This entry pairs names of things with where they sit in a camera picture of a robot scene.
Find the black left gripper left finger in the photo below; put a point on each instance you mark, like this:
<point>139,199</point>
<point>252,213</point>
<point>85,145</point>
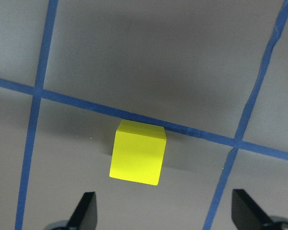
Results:
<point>84,216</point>

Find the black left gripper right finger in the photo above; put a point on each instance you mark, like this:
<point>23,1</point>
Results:
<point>246,213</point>

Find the yellow wooden block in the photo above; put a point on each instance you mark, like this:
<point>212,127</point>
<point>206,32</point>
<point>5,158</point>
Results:
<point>138,152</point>

